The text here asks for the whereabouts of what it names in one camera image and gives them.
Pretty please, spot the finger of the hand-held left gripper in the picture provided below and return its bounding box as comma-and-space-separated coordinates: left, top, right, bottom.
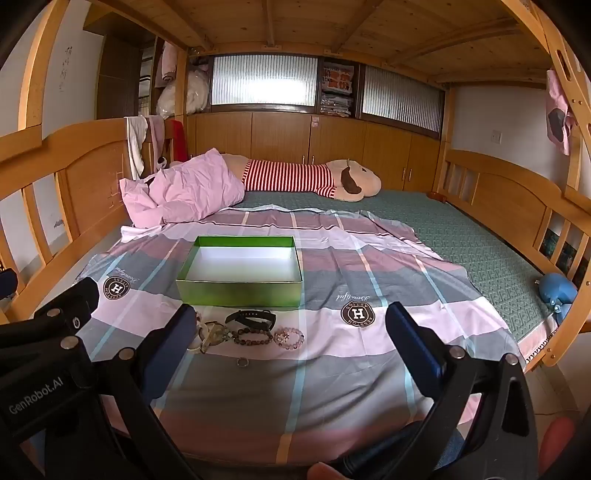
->
32, 278, 100, 334
0, 269, 20, 302

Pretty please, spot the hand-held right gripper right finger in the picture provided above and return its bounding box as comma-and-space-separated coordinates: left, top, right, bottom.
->
342, 302, 540, 480

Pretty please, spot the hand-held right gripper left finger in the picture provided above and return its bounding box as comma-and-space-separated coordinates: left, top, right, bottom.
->
55, 305, 204, 480

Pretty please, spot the green cardboard box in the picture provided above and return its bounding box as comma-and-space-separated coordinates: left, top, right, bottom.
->
175, 235, 304, 308

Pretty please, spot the black wristband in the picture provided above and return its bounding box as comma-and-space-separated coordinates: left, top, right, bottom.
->
225, 310, 278, 331

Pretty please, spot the dark brown bead bracelet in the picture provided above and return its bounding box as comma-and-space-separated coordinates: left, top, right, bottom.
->
231, 329, 274, 345

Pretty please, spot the pale pink crystal bead bracelet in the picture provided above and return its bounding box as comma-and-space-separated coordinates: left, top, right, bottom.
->
273, 326, 305, 348

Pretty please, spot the pink grey checked bed sheet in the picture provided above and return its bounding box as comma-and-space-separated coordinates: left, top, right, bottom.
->
76, 208, 522, 467

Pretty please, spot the green patterned bed mat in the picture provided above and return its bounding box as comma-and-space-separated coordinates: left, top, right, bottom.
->
231, 189, 559, 333

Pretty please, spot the blue plush toy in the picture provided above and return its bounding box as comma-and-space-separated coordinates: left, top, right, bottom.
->
536, 272, 579, 324

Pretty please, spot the pink quilt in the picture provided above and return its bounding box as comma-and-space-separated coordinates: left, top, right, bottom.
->
119, 148, 246, 229

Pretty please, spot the white garment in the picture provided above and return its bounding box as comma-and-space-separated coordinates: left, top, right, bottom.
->
124, 116, 148, 181

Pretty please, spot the pale pink garment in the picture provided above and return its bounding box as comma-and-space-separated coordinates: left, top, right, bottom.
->
147, 115, 168, 167

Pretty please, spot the red cloth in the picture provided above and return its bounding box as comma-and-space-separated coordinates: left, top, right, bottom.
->
166, 120, 188, 162

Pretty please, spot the dark wooden wardrobe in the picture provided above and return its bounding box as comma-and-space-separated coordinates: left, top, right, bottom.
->
85, 18, 155, 121

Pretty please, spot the white plastic bag bundle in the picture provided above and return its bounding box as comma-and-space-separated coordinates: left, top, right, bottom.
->
156, 65, 211, 116

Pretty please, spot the ribbed frosted glass window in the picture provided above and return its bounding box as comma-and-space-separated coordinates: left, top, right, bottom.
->
210, 54, 319, 109
362, 65, 444, 134

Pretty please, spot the pink hanging garment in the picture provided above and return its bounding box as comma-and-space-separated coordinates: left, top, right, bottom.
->
154, 44, 178, 88

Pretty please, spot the stack of printed packages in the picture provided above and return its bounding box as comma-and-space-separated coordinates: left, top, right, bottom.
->
321, 62, 356, 116

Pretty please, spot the pink cloth with dark patch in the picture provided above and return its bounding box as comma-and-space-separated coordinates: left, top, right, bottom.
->
546, 69, 578, 155

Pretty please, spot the wooden bunk bed frame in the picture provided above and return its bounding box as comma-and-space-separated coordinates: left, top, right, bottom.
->
0, 0, 591, 374

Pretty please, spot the wooden wall cabinet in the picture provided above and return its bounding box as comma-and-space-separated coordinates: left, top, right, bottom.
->
187, 111, 446, 195

